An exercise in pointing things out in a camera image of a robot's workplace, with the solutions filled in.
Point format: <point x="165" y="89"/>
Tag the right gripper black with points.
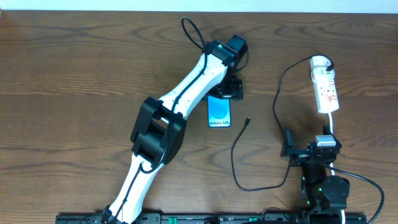
<point x="300" y="154"/>

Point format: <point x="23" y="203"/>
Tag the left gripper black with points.
<point x="228" y="93"/>

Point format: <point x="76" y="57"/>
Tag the Samsung Galaxy smartphone blue screen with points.
<point x="219" y="115"/>

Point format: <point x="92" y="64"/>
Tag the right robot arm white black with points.
<point x="326" y="195"/>

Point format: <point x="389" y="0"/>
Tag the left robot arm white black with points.
<point x="160" y="126"/>

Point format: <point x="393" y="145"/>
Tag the white USB charger plug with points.
<point x="320" y="74"/>

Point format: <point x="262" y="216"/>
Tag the white power strip red switches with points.
<point x="325" y="92"/>

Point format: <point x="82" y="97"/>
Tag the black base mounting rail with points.
<point x="273" y="217"/>

